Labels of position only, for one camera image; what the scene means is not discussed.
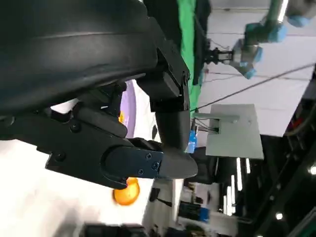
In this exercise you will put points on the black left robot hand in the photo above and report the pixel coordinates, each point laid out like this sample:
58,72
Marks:
74,49

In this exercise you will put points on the orange white toy bread roll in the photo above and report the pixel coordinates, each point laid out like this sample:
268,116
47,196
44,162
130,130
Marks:
121,118
127,195

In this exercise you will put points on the lilac plate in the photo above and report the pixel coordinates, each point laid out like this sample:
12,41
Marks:
134,108

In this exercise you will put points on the green cloth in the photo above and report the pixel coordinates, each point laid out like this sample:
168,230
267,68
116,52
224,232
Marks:
187,37

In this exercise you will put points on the black table grommet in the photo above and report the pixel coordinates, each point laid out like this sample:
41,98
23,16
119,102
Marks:
154,130

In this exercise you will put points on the black cloth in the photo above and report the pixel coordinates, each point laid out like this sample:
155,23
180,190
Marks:
201,37

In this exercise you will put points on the blue bottle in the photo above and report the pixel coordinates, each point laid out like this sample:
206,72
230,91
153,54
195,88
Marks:
192,142

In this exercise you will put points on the grey monitor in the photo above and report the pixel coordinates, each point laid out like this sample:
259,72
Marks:
234,138

